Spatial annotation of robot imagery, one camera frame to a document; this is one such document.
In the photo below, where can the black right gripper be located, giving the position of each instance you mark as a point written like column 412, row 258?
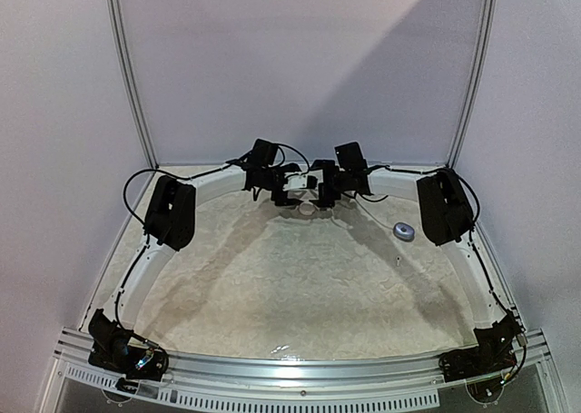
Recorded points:
column 328, row 189

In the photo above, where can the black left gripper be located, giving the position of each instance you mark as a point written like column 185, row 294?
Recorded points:
column 284, row 201

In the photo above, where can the white round case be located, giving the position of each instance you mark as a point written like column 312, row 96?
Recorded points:
column 307, row 209

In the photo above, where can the blue earbud charging case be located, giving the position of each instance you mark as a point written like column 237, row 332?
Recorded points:
column 403, row 231

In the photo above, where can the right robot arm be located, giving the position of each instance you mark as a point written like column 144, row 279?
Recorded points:
column 447, row 218

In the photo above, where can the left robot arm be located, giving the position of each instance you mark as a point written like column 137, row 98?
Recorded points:
column 169, row 226

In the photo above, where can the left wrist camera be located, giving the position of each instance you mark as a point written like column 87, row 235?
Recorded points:
column 299, row 182

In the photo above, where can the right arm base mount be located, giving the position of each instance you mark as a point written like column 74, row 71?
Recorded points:
column 494, row 351

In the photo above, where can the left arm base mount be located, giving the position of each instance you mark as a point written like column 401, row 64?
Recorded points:
column 121, row 350

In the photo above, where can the left aluminium corner post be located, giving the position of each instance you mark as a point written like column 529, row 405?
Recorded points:
column 129, row 82

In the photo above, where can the aluminium corner post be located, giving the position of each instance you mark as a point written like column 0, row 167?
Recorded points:
column 477, row 67
column 129, row 82

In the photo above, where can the aluminium front rail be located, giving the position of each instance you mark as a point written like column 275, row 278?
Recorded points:
column 198, row 383

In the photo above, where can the right aluminium corner post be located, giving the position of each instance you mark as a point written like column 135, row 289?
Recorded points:
column 477, row 67

